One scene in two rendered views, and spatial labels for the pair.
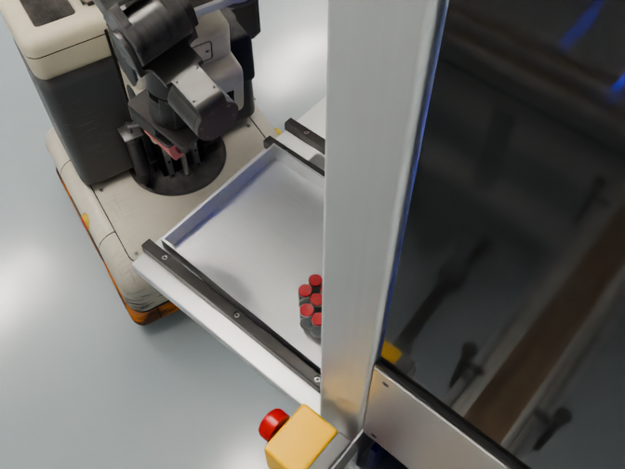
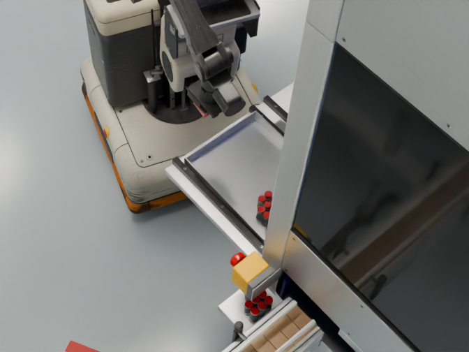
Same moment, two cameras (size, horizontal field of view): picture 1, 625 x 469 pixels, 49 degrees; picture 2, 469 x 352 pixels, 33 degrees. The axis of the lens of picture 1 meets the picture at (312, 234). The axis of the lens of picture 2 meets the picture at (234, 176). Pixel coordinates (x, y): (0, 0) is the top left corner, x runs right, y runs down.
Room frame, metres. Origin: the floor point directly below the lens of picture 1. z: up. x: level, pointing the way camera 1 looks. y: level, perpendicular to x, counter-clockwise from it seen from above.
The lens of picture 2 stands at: (-0.58, 0.03, 2.69)
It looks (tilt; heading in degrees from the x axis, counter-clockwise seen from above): 57 degrees down; 3
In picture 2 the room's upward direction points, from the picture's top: 6 degrees clockwise
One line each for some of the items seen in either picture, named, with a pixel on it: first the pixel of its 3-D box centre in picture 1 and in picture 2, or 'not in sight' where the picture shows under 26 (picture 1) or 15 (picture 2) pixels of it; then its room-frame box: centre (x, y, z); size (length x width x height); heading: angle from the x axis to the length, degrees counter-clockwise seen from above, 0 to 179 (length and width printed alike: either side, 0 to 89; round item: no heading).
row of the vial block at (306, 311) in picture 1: (341, 281); (283, 197); (0.52, -0.04, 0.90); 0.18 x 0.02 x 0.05; 139
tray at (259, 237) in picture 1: (298, 251); (260, 177); (0.58, 0.02, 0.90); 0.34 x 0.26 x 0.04; 49
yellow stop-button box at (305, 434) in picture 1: (306, 452); (252, 274); (0.24, 0.01, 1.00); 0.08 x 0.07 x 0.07; 50
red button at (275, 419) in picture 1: (277, 427); (239, 261); (0.27, 0.04, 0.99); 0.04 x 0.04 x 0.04; 50
